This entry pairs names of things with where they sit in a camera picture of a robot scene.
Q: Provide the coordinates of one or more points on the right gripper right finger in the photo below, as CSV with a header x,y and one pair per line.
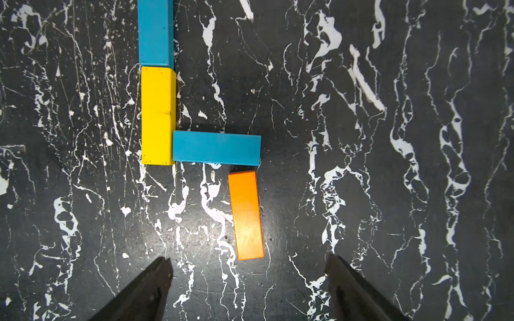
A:
x,y
352,297

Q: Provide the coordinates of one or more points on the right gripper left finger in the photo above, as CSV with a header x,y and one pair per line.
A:
x,y
145,298

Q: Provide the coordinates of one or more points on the orange block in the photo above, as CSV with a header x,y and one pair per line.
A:
x,y
246,215

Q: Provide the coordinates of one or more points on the teal block body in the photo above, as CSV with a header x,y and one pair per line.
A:
x,y
218,148

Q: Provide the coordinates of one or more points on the yellow block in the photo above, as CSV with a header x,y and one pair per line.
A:
x,y
159,111

